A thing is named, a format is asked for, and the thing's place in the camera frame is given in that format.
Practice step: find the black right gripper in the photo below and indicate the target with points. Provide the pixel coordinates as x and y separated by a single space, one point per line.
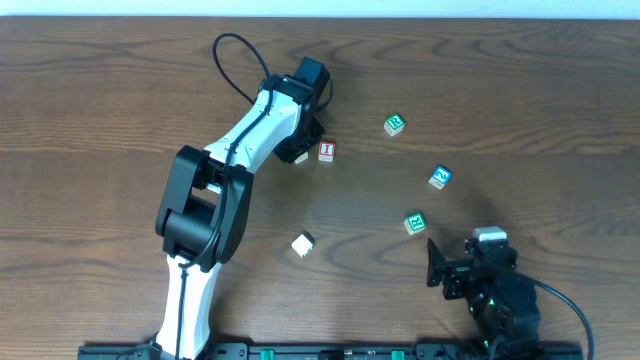
454 278

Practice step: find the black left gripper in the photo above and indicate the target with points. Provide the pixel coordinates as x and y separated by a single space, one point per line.
298 148

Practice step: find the red letter I block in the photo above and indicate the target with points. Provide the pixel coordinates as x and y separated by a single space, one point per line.
326 151

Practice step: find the red letter A block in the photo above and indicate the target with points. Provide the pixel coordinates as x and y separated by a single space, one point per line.
303 157

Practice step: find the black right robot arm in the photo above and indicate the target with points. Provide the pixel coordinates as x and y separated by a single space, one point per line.
502 305

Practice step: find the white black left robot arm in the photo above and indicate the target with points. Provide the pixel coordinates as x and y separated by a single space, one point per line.
204 210

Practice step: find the green R block near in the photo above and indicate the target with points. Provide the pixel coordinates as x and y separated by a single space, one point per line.
415 223

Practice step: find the green r block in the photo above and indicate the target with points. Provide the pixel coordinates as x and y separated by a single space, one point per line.
415 223
394 124

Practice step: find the green R block far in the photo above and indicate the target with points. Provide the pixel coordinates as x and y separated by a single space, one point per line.
394 124

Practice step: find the blue number 2 block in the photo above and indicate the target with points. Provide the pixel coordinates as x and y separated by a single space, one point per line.
440 177

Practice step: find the plain white wooden block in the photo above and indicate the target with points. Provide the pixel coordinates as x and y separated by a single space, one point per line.
303 244

